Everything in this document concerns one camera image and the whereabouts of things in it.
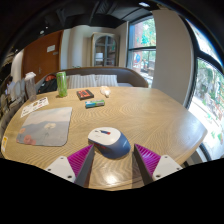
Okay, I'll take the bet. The group of white chairs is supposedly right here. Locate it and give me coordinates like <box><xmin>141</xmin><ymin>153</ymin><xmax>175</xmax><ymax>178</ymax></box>
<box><xmin>4</xmin><ymin>78</ymin><xmax>28</xmax><ymax>111</ymax></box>

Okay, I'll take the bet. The small teal and white box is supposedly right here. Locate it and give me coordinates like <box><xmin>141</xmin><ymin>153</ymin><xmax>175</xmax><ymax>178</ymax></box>
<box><xmin>84</xmin><ymin>99</ymin><xmax>106</xmax><ymax>109</ymax></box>

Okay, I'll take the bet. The grey floral print mouse pad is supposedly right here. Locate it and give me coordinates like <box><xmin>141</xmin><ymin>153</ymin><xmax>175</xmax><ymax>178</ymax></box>
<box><xmin>15</xmin><ymin>106</ymin><xmax>73</xmax><ymax>148</ymax></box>

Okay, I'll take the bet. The black box with red print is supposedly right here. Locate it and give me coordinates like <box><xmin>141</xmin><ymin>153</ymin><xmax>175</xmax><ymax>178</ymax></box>
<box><xmin>76</xmin><ymin>88</ymin><xmax>95</xmax><ymax>101</ymax></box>

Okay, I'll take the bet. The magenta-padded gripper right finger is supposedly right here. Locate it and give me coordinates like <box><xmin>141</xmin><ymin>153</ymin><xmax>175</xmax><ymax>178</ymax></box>
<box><xmin>133</xmin><ymin>143</ymin><xmax>184</xmax><ymax>186</ymax></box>

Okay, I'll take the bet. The window with dark frame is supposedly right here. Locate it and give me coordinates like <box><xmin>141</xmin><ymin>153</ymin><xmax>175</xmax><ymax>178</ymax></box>
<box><xmin>186</xmin><ymin>19</ymin><xmax>224</xmax><ymax>161</ymax></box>
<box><xmin>127</xmin><ymin>16</ymin><xmax>157</xmax><ymax>88</ymax></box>

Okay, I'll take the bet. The striped cushion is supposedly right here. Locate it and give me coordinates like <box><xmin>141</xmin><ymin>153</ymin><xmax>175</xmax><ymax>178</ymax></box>
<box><xmin>66</xmin><ymin>74</ymin><xmax>98</xmax><ymax>90</ymax></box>
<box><xmin>95</xmin><ymin>74</ymin><xmax>119</xmax><ymax>88</ymax></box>

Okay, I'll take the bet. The brown curved sofa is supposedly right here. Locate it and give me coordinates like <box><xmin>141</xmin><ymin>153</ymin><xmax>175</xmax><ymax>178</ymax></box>
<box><xmin>34</xmin><ymin>66</ymin><xmax>149</xmax><ymax>95</ymax></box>

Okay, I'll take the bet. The brown wooden door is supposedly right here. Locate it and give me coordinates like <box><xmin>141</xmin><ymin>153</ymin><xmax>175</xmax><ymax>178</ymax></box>
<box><xmin>21</xmin><ymin>30</ymin><xmax>64</xmax><ymax>84</ymax></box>

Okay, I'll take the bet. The white sticker sheet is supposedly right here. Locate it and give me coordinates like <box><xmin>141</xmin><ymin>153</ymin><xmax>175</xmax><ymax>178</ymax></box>
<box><xmin>20</xmin><ymin>96</ymin><xmax>50</xmax><ymax>119</ymax></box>

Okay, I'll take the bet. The yellow sticker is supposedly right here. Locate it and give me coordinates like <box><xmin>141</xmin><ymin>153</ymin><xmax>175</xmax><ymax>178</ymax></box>
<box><xmin>0</xmin><ymin>135</ymin><xmax>9</xmax><ymax>154</ymax></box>

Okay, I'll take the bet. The clear shaker bottle white lid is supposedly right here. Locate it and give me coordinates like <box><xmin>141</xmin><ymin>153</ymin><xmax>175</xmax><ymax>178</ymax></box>
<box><xmin>23</xmin><ymin>71</ymin><xmax>38</xmax><ymax>102</ymax></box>

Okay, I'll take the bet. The black backpack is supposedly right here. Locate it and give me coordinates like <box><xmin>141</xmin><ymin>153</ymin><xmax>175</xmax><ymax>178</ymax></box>
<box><xmin>37</xmin><ymin>73</ymin><xmax>58</xmax><ymax>95</ymax></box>

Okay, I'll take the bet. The arched glass door cabinet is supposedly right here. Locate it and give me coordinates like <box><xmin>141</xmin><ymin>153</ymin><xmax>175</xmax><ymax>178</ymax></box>
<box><xmin>90</xmin><ymin>32</ymin><xmax>120</xmax><ymax>67</ymax></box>

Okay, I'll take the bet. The white squeeze tube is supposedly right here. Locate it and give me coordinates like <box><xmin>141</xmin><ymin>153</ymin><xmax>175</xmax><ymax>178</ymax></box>
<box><xmin>99</xmin><ymin>85</ymin><xmax>112</xmax><ymax>99</ymax></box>

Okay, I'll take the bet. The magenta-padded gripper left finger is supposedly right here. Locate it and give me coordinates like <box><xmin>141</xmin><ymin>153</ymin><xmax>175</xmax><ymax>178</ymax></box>
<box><xmin>44</xmin><ymin>143</ymin><xmax>96</xmax><ymax>188</ymax></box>

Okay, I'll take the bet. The white and blue computer mouse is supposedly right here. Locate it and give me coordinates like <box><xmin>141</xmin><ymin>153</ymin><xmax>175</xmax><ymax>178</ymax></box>
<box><xmin>87</xmin><ymin>126</ymin><xmax>131</xmax><ymax>160</ymax></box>

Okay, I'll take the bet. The green drink can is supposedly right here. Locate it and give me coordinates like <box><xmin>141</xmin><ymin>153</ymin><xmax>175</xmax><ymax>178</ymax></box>
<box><xmin>55</xmin><ymin>71</ymin><xmax>69</xmax><ymax>98</ymax></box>

